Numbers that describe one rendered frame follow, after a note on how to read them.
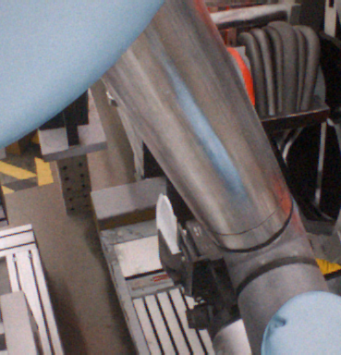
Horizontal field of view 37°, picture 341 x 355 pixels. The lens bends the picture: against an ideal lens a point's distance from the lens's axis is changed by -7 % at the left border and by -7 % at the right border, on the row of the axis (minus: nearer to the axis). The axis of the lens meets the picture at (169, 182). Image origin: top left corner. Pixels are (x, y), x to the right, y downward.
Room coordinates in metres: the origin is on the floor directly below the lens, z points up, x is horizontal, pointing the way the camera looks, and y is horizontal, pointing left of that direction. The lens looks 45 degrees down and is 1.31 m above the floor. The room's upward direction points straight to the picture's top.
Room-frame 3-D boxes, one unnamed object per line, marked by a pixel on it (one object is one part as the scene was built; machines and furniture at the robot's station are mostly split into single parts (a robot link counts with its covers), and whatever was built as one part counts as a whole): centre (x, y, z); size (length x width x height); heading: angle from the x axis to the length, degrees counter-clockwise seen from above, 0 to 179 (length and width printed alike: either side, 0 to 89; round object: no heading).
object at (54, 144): (1.18, 0.30, 0.44); 0.43 x 0.17 x 0.03; 17
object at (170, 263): (0.36, -0.01, 0.83); 0.09 x 0.05 x 0.02; 26
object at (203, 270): (0.31, -0.06, 0.86); 0.12 x 0.08 x 0.09; 18
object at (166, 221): (0.40, 0.00, 0.85); 0.09 x 0.03 x 0.06; 26
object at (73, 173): (1.21, 0.31, 0.21); 0.10 x 0.10 x 0.42; 17
